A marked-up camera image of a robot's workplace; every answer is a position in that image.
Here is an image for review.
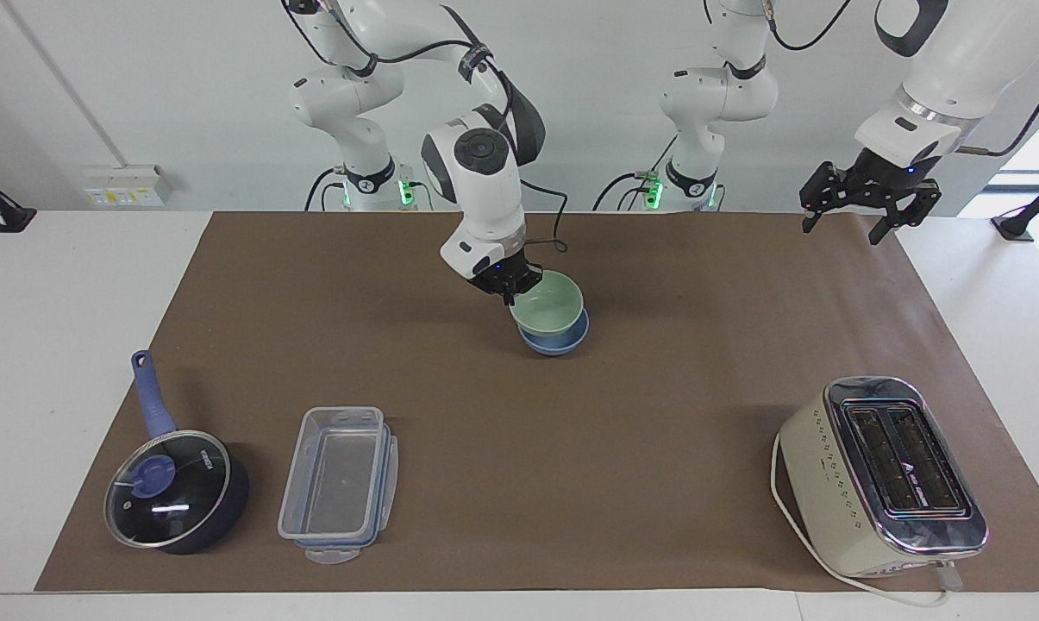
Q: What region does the black stand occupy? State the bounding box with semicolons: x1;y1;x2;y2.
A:
991;169;1039;242
0;164;38;235

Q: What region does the white toaster cable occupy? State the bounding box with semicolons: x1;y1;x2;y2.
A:
770;431;965;609

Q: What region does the cream toaster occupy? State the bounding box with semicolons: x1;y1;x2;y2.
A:
778;375;991;580

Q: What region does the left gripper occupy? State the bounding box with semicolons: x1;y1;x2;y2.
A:
798;147;943;248

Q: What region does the blue bowl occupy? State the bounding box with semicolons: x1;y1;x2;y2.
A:
516;308;591;357

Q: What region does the white wall socket panel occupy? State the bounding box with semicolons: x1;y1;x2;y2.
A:
81;164;174;209

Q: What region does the clear plastic container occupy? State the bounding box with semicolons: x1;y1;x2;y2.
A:
277;406;400;566

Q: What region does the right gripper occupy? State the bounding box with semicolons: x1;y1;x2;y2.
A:
470;245;546;309

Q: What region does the blue saucepan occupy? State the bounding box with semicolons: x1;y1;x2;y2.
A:
118;349;251;555

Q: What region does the glass lid with blue knob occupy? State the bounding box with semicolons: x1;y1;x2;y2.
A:
103;430;232;549

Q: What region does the green bowl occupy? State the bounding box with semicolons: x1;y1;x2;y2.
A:
509;269;586;338

